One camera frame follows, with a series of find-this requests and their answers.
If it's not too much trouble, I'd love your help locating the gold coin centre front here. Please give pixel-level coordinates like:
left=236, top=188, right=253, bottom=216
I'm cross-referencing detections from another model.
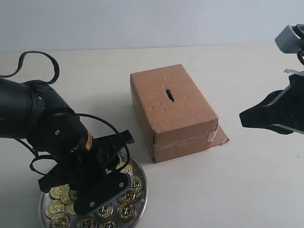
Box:
left=95, top=203, right=113, bottom=219

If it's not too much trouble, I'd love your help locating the gold coin left lower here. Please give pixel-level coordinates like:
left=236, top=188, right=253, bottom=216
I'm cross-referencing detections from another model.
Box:
left=45, top=199, right=65, bottom=219

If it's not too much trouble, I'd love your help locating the round steel plate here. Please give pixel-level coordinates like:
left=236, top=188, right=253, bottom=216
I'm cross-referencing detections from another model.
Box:
left=38, top=157, right=148, bottom=228

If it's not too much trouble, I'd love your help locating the gold coin right edge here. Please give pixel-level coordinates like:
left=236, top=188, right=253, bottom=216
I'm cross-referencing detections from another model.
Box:
left=130, top=175, right=143, bottom=193

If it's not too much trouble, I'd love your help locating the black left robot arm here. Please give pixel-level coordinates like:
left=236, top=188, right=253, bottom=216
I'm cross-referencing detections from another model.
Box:
left=0, top=79, right=133, bottom=215

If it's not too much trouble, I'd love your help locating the gold coin lower right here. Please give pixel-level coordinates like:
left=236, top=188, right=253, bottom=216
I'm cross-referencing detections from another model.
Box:
left=117, top=203, right=136, bottom=221

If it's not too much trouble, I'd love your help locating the gold coin bottom centre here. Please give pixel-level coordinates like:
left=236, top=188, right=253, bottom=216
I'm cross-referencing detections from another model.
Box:
left=99, top=219, right=119, bottom=228

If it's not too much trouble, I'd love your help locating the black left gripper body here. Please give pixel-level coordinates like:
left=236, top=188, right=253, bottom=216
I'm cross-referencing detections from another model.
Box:
left=57, top=130, right=134, bottom=190

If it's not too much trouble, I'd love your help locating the gold coin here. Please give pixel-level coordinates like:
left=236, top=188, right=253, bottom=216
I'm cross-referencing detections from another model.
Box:
left=95, top=203, right=113, bottom=219
left=45, top=199, right=65, bottom=219
left=99, top=219, right=119, bottom=228
left=117, top=203, right=136, bottom=221
left=49, top=213, right=71, bottom=228

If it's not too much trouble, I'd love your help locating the brown cardboard box with slot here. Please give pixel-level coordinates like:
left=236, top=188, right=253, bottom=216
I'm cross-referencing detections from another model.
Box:
left=130, top=64, right=229, bottom=163

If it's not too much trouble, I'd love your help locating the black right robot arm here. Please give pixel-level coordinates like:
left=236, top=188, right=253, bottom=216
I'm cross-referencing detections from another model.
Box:
left=239, top=74, right=304, bottom=135

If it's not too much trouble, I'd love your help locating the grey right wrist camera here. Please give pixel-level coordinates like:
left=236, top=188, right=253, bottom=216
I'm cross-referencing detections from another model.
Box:
left=275, top=24, right=304, bottom=54

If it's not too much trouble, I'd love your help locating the gold coin bottom left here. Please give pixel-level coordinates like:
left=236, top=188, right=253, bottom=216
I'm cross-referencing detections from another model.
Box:
left=49, top=213, right=71, bottom=228

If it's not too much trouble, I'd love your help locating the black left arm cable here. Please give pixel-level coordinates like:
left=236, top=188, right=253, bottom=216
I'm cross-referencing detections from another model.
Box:
left=0, top=51, right=60, bottom=84

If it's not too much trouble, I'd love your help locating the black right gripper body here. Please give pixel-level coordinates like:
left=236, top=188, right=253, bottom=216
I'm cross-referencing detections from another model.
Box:
left=274, top=74, right=304, bottom=134

